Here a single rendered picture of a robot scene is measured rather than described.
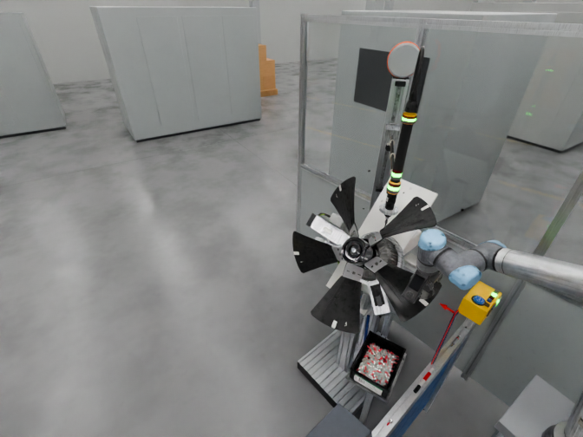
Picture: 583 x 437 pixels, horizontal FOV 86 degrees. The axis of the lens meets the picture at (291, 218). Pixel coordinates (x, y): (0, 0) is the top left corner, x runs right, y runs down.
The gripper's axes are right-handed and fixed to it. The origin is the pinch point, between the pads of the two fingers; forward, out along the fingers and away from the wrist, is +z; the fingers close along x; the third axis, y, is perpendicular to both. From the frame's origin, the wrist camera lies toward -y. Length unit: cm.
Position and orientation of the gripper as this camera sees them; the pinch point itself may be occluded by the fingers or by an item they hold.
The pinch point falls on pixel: (420, 297)
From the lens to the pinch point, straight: 132.0
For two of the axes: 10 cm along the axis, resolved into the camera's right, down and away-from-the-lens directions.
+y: 7.3, -6.0, 3.4
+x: -6.5, -4.4, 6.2
